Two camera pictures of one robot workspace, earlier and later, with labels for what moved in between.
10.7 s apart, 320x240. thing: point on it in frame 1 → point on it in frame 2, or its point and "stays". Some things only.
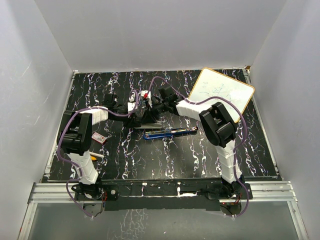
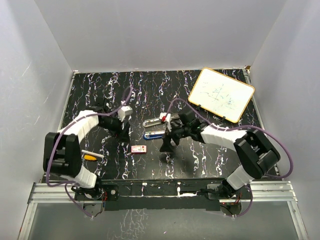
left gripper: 132,121 → 121,134
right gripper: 150,116 → 167,146
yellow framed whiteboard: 209,83 stays
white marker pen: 96,154 stays
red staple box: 99,137 → 138,149
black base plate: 191,194 stays
